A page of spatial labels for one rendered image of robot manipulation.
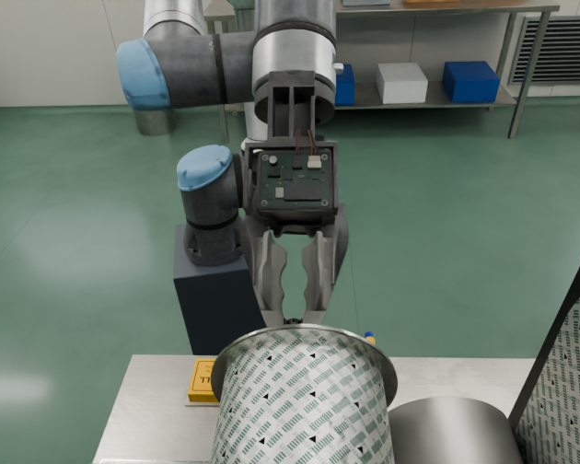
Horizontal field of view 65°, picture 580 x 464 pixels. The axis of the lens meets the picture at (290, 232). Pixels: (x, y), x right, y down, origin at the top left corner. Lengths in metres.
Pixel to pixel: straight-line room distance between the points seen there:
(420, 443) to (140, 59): 0.44
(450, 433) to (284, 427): 0.15
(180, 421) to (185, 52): 0.55
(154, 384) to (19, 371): 1.45
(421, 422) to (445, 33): 3.74
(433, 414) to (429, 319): 1.76
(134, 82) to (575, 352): 0.45
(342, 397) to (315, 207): 0.13
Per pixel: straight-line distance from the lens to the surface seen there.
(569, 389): 0.37
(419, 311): 2.18
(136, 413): 0.83
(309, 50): 0.41
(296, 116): 0.39
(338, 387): 0.32
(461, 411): 0.41
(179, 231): 1.15
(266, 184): 0.34
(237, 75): 0.52
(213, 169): 0.91
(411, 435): 0.40
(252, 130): 0.93
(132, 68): 0.53
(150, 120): 3.77
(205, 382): 0.80
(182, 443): 0.78
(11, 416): 2.14
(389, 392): 0.39
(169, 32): 0.56
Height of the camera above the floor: 1.57
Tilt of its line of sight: 38 degrees down
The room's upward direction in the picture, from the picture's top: 3 degrees counter-clockwise
